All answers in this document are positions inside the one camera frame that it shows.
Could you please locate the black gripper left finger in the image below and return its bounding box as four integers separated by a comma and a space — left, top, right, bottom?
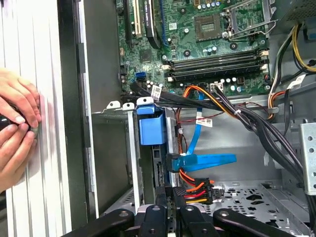
61, 186, 169, 237

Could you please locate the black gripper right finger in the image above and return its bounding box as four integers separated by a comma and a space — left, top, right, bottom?
172, 187, 294, 237

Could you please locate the orange red yellow disk wire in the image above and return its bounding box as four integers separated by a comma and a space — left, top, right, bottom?
172, 169, 215, 205

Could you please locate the blue disk wire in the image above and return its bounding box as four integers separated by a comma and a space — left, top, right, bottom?
166, 92, 237, 174

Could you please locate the hard disk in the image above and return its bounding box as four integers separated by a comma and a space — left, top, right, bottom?
135, 97, 173, 189

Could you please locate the silver disk bay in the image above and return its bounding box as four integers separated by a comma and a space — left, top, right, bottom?
91, 100, 179, 216

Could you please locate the black RAM slot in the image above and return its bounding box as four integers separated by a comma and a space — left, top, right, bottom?
170, 49, 269, 64
164, 61, 270, 76
167, 68, 270, 82
162, 55, 263, 70

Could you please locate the blue expansion slot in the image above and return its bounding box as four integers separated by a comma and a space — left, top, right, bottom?
159, 0, 171, 48

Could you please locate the white expansion slot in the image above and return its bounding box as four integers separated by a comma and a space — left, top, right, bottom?
133, 0, 143, 38

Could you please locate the person right hand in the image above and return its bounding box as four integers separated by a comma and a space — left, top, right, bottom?
0, 122, 38, 193

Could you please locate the person left hand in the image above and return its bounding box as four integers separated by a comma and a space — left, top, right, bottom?
0, 68, 42, 129

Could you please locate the silver perforated drive cage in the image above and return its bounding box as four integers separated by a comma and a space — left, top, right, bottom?
299, 122, 316, 196

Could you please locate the black PC case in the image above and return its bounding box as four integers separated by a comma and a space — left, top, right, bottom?
57, 0, 316, 237

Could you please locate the green motherboard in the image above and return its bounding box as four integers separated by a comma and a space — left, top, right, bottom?
116, 0, 272, 96

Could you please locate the black graphics card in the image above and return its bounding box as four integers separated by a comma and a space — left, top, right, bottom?
143, 0, 163, 49

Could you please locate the metal locking lever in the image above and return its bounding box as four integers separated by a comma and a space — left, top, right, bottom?
227, 19, 277, 40

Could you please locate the CPU socket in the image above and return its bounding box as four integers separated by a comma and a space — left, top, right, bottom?
194, 14, 222, 42

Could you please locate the metal socket cover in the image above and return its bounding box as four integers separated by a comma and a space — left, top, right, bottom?
224, 0, 271, 36

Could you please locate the grey power supply unit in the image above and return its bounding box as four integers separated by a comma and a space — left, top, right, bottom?
269, 0, 316, 24

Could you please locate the black wire bundle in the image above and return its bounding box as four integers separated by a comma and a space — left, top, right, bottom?
130, 82, 306, 189

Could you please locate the yellow black supply wire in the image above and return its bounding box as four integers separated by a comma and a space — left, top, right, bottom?
269, 23, 316, 99

